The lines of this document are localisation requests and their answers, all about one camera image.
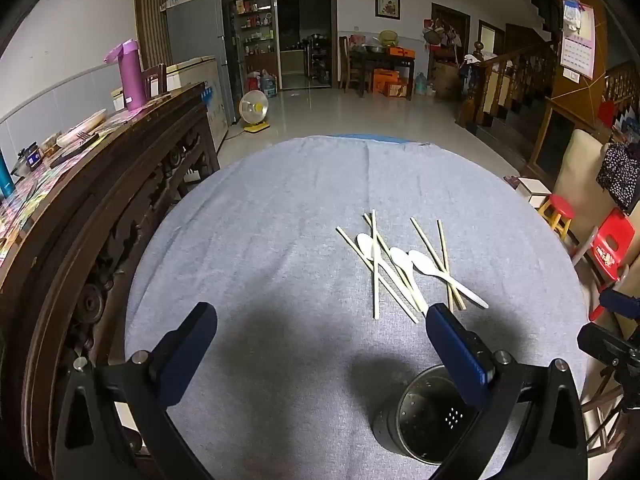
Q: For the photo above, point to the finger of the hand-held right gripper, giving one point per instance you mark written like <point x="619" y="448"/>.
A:
<point x="620" y="302"/>
<point x="607" y="345"/>

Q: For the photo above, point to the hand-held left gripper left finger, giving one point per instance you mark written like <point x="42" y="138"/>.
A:
<point x="182" y="360"/>

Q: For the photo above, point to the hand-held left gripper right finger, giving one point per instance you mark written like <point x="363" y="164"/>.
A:
<point x="462" y="360"/>

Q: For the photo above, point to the black perforated utensil holder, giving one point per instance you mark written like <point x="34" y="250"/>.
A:
<point x="400" y="425"/>

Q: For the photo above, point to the wooden chopstick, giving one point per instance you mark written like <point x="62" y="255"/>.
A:
<point x="442" y="245"/>
<point x="350" y="242"/>
<point x="425" y="240"/>
<point x="380" y="240"/>
<point x="375" y="305"/>

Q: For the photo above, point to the white plastic spoon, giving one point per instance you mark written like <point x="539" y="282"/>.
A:
<point x="422" y="262"/>
<point x="366" y="246"/>
<point x="400" y="257"/>

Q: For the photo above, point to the red plastic chair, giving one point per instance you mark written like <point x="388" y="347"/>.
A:
<point x="612" y="240"/>

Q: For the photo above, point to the red and yellow stool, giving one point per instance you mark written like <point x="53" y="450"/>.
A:
<point x="559" y="207"/>

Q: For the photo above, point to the floral garment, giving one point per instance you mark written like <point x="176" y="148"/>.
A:
<point x="620" y="175"/>

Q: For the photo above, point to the beige padded chair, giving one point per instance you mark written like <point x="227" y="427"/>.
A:
<point x="580" y="180"/>

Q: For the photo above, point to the carved dark wooden sideboard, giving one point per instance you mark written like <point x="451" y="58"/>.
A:
<point x="125" y="185"/>

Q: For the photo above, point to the wooden staircase railing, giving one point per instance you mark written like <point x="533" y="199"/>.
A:
<point x="515" y="80"/>

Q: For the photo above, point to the round plate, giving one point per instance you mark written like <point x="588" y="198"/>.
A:
<point x="82" y="127"/>

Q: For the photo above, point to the teal bottle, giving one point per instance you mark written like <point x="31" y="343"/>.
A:
<point x="5" y="175"/>

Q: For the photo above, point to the small electric fan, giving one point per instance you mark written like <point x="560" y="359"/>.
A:
<point x="254" y="107"/>

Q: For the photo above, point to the white chest freezer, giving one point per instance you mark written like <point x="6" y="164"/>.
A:
<point x="220" y="100"/>

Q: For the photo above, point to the orange and white box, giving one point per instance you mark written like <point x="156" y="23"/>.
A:
<point x="397" y="90"/>

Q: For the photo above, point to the clear water jug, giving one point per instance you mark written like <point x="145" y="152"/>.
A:
<point x="420" y="85"/>

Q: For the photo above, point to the purple thermos bottle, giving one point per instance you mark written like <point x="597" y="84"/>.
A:
<point x="131" y="80"/>

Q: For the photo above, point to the blue water jug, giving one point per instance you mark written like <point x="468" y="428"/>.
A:
<point x="269" y="86"/>

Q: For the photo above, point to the large orange box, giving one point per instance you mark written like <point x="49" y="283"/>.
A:
<point x="385" y="80"/>

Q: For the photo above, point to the flat orange box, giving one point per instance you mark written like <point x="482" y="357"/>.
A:
<point x="401" y="52"/>

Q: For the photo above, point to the dark wooden dining table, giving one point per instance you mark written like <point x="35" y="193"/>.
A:
<point x="380" y="57"/>

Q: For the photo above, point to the wooden dining chair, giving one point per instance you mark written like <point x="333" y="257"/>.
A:
<point x="350" y="65"/>

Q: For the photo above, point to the grey refrigerator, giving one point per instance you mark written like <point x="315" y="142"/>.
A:
<point x="200" y="30"/>

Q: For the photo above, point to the shelf cabinet with goods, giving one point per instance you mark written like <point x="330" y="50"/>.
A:
<point x="255" y="35"/>

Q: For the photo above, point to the brown curtain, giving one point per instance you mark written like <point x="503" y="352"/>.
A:
<point x="160" y="10"/>

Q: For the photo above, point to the wall calendar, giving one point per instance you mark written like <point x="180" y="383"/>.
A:
<point x="577" y="40"/>

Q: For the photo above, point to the framed wall picture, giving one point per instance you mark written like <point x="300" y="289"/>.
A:
<point x="387" y="4"/>

